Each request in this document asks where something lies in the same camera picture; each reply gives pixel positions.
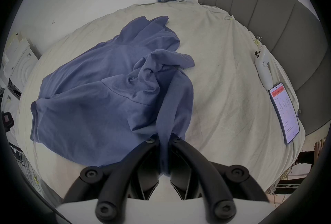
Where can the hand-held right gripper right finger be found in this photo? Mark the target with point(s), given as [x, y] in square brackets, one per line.
[206, 179]

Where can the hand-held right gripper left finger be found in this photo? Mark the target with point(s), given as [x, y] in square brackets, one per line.
[121, 179]

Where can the dark blue shirt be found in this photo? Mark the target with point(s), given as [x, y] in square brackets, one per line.
[113, 93]

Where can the bed with beige sheet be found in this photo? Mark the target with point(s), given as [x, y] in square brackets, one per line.
[222, 83]

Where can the smartphone with lit screen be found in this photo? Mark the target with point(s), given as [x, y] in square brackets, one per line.
[284, 111]

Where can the white hand controller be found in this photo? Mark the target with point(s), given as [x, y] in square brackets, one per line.
[263, 68]

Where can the white washing machine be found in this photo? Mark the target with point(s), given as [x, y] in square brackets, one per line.
[18, 62]

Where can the grey padded headboard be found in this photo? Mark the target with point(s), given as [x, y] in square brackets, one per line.
[281, 26]

